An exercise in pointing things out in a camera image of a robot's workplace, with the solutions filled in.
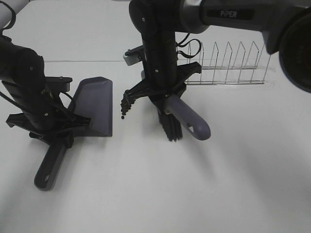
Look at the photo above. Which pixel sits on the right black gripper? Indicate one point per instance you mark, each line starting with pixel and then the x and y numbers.
pixel 160 71

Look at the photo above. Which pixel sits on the metal wire dish rack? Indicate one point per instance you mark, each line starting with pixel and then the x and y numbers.
pixel 237 64

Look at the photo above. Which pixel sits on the grey brush black bristles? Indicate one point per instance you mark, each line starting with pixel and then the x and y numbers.
pixel 181 116

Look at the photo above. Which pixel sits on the right grey black robot arm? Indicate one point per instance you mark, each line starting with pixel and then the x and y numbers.
pixel 285 26

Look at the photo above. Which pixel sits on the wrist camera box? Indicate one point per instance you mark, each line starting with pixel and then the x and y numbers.
pixel 133 57
pixel 59 84

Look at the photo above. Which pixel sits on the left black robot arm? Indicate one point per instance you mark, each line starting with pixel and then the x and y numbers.
pixel 47 109

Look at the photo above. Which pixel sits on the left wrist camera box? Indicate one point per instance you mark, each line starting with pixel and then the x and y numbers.
pixel 59 84

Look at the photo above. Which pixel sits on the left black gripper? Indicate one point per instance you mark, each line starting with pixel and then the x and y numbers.
pixel 60 122

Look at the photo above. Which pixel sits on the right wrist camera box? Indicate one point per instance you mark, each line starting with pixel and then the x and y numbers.
pixel 133 57

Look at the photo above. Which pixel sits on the grey plastic dustpan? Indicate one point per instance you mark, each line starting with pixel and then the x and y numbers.
pixel 94 98

